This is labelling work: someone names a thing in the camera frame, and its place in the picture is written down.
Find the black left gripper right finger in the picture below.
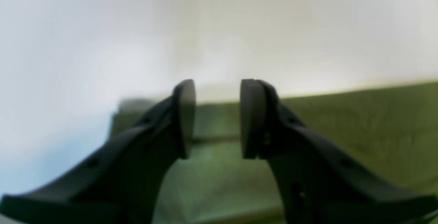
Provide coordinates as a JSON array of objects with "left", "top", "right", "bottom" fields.
[{"left": 240, "top": 79, "right": 437, "bottom": 224}]

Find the olive green T-shirt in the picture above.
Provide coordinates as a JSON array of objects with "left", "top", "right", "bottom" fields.
[{"left": 109, "top": 82, "right": 438, "bottom": 224}]

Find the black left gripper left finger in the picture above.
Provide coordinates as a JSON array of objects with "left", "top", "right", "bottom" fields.
[{"left": 1, "top": 79, "right": 196, "bottom": 224}]

